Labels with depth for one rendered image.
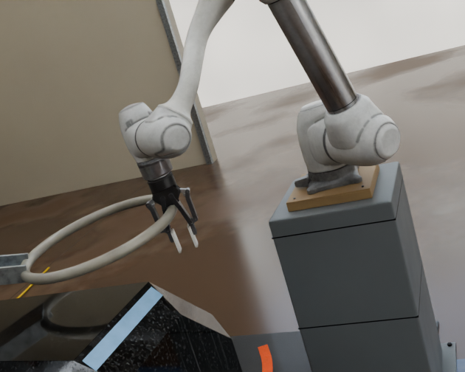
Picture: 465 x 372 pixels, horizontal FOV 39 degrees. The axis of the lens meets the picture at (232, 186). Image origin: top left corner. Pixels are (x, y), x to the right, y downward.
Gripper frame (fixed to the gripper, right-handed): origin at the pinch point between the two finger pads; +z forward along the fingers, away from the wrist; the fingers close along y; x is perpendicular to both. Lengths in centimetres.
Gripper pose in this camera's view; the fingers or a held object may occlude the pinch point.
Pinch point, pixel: (184, 238)
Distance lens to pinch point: 192.6
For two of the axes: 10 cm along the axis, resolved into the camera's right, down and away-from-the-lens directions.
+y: -9.4, 3.3, 0.9
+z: 3.4, 9.0, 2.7
